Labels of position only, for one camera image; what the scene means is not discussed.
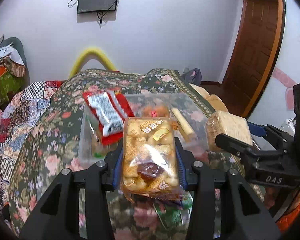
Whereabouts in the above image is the rice cracker block package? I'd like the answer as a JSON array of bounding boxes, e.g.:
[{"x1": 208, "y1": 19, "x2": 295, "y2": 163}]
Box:
[{"x1": 206, "y1": 111, "x2": 253, "y2": 152}]

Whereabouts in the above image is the purple cake package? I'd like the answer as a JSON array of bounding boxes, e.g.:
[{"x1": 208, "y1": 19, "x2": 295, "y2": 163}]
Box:
[{"x1": 171, "y1": 108, "x2": 195, "y2": 137}]

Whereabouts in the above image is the fried dough snack bag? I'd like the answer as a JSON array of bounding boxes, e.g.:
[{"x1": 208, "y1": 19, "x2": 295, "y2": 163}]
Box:
[{"x1": 120, "y1": 117, "x2": 185, "y2": 202}]

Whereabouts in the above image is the red snack packet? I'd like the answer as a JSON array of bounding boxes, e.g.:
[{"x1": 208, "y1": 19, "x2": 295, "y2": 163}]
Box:
[{"x1": 82, "y1": 89, "x2": 134, "y2": 146}]

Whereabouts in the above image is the blue snack packet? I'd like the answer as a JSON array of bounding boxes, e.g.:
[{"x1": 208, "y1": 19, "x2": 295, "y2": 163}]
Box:
[{"x1": 154, "y1": 198, "x2": 183, "y2": 210}]

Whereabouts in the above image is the green edged pastry bag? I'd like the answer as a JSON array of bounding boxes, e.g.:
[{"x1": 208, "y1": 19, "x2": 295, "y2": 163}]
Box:
[{"x1": 85, "y1": 115, "x2": 107, "y2": 158}]

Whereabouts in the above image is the person right hand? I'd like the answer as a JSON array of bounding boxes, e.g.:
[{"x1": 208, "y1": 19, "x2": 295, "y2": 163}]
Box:
[{"x1": 263, "y1": 186, "x2": 300, "y2": 210}]

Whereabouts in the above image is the white wardrobe sliding door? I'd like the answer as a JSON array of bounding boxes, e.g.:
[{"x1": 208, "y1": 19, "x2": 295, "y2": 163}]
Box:
[{"x1": 248, "y1": 0, "x2": 300, "y2": 127}]

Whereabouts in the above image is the beige blanket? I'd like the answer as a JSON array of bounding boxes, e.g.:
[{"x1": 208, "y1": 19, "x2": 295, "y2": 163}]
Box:
[{"x1": 190, "y1": 84, "x2": 229, "y2": 113}]

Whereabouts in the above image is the grey backpack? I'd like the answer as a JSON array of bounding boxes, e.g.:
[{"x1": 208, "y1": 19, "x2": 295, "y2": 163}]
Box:
[{"x1": 181, "y1": 68, "x2": 202, "y2": 86}]

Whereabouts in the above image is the dark floral bedspread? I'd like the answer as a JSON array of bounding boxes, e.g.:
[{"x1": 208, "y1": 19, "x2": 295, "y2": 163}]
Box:
[{"x1": 8, "y1": 68, "x2": 266, "y2": 240}]

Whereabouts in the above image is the orange wrapped pastry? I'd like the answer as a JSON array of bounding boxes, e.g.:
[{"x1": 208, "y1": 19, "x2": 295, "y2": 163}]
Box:
[{"x1": 142, "y1": 105, "x2": 170, "y2": 118}]

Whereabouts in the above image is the brown wooden door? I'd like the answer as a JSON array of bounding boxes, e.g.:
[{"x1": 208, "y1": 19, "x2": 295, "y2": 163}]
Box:
[{"x1": 222, "y1": 0, "x2": 284, "y2": 118}]

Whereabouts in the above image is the clear plastic storage box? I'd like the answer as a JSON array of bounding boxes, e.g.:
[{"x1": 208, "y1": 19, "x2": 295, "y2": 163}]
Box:
[{"x1": 78, "y1": 92, "x2": 211, "y2": 164}]

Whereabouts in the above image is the patchwork quilt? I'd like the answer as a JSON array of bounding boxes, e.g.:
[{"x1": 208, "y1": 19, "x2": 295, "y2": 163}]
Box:
[{"x1": 0, "y1": 81, "x2": 62, "y2": 206}]

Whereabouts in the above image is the pile of clothes on chair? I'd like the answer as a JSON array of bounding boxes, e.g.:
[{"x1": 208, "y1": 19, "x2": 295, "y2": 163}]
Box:
[{"x1": 0, "y1": 37, "x2": 28, "y2": 106}]

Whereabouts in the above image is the yellow foam bed rail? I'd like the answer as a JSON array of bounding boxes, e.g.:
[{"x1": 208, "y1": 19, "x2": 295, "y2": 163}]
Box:
[{"x1": 69, "y1": 47, "x2": 117, "y2": 78}]

